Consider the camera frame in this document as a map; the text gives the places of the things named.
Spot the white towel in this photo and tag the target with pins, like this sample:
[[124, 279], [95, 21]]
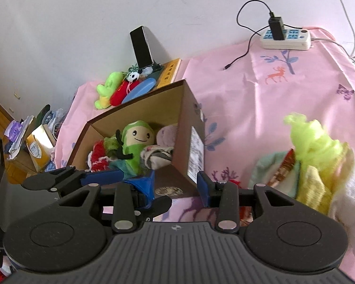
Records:
[[352, 201]]

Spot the white power strip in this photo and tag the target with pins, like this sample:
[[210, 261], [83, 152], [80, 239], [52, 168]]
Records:
[[295, 40]]

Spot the small panda toy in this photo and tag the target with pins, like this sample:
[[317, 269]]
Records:
[[133, 77]]

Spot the pink printed bedsheet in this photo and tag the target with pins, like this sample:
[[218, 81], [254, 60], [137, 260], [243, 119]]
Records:
[[248, 94]]

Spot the black charger plug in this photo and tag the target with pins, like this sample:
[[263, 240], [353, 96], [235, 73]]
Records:
[[276, 28]]

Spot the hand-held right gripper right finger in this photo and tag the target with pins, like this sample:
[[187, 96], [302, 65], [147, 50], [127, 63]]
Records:
[[202, 189]]

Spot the pink beige plush cloth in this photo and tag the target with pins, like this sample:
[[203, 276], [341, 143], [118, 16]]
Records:
[[168, 134]]

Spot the red white knitted plush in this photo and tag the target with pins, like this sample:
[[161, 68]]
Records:
[[98, 155]]

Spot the red plush toy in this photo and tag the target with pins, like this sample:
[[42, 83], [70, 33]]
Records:
[[121, 93]]

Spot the dark green cap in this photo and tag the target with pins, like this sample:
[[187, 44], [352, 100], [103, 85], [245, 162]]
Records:
[[43, 114]]

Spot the black smartphone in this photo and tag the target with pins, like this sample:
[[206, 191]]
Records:
[[141, 46]]

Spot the yellow white tissue box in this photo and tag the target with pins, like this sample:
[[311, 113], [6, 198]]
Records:
[[40, 149]]

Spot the dark phone stand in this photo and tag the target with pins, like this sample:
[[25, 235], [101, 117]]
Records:
[[155, 67]]

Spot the green plush doll smiling face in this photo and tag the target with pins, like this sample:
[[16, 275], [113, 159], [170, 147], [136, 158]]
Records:
[[137, 137]]

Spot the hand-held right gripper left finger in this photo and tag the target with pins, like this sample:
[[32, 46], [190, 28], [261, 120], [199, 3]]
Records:
[[145, 192]]

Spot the bright green plush toy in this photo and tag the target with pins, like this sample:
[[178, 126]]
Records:
[[108, 88]]

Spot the brown cardboard box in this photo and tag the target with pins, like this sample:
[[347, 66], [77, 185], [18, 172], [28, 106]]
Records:
[[183, 115]]

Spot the purple packet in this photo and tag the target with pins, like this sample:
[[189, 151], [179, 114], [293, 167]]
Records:
[[14, 130]]

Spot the blue oval case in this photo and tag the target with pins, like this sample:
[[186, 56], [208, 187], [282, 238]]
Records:
[[140, 90]]

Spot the neon green mesh cloth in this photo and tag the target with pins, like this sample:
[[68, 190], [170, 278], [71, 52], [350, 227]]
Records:
[[310, 142]]

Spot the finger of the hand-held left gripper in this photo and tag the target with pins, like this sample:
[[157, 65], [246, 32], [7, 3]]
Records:
[[156, 208], [100, 177]]

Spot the teal round plush cushion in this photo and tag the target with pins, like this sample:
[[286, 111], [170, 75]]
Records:
[[272, 171]]

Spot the yellow plush bunny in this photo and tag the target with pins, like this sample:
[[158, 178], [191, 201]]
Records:
[[316, 189]]

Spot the teal cloth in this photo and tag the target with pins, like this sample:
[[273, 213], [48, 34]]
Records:
[[121, 165]]

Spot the grey plush toy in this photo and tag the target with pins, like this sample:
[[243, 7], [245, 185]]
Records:
[[155, 156]]

